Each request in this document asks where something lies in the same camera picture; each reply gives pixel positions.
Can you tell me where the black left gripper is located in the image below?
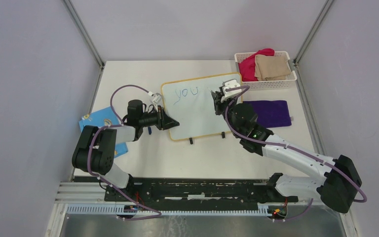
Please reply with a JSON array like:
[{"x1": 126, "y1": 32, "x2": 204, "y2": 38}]
[{"x1": 139, "y1": 105, "x2": 179, "y2": 131}]

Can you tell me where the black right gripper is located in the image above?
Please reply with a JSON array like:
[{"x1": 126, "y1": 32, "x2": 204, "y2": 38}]
[{"x1": 213, "y1": 91, "x2": 241, "y2": 137}]

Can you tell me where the yellow framed whiteboard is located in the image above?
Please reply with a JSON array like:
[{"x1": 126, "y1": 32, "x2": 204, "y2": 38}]
[{"x1": 160, "y1": 72, "x2": 241, "y2": 141}]

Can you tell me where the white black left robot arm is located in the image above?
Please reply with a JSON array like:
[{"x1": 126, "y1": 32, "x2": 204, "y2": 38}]
[{"x1": 72, "y1": 100, "x2": 180, "y2": 201}]

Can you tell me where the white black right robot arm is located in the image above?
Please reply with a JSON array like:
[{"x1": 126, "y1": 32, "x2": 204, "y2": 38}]
[{"x1": 211, "y1": 90, "x2": 367, "y2": 213}]

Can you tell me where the black whiteboard stand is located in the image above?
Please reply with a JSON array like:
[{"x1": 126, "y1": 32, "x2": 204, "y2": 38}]
[{"x1": 189, "y1": 132, "x2": 226, "y2": 145}]

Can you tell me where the red cloth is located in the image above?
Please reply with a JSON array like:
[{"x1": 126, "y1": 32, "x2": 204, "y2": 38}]
[{"x1": 238, "y1": 48, "x2": 275, "y2": 82}]

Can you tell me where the purple towel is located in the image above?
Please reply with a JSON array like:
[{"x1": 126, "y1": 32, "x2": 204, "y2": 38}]
[{"x1": 243, "y1": 100, "x2": 292, "y2": 128}]

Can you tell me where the blue picture book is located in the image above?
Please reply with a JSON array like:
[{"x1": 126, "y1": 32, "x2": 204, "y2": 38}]
[{"x1": 78, "y1": 105, "x2": 129, "y2": 159}]

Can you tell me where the beige cloth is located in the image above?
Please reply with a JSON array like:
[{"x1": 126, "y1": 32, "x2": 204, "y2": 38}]
[{"x1": 254, "y1": 54, "x2": 291, "y2": 81}]

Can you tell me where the white perforated plastic basket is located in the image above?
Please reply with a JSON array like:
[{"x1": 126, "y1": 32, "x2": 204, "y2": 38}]
[{"x1": 240, "y1": 51, "x2": 298, "y2": 90}]

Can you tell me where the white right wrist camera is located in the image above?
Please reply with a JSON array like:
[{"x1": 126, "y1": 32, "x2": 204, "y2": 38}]
[{"x1": 220, "y1": 79, "x2": 242, "y2": 102}]

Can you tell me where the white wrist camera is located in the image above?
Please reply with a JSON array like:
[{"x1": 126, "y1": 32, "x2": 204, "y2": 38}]
[
  {"x1": 220, "y1": 79, "x2": 242, "y2": 102},
  {"x1": 148, "y1": 91, "x2": 162, "y2": 110}
]

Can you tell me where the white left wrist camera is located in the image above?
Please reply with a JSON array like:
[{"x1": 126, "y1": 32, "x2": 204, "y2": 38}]
[{"x1": 148, "y1": 91, "x2": 162, "y2": 110}]

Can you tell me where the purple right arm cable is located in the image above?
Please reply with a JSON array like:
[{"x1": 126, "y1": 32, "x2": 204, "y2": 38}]
[{"x1": 224, "y1": 85, "x2": 368, "y2": 222}]

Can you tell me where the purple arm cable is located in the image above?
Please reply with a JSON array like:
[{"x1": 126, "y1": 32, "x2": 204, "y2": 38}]
[
  {"x1": 87, "y1": 84, "x2": 162, "y2": 221},
  {"x1": 224, "y1": 85, "x2": 368, "y2": 222}
]

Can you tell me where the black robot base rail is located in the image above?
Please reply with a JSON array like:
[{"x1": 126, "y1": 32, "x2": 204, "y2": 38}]
[{"x1": 104, "y1": 177, "x2": 299, "y2": 211}]

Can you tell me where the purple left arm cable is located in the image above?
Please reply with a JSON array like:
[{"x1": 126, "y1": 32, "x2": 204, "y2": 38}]
[{"x1": 87, "y1": 84, "x2": 162, "y2": 221}]

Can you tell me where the aluminium frame rail right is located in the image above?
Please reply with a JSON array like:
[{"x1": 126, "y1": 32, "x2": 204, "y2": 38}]
[{"x1": 293, "y1": 0, "x2": 335, "y2": 155}]

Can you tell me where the aluminium frame rail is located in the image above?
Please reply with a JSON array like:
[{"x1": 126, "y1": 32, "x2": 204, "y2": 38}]
[
  {"x1": 62, "y1": 0, "x2": 106, "y2": 71},
  {"x1": 293, "y1": 0, "x2": 335, "y2": 155}
]

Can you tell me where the aluminium frame rail left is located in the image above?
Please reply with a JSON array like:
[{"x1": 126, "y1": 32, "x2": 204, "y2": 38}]
[{"x1": 62, "y1": 0, "x2": 106, "y2": 71}]

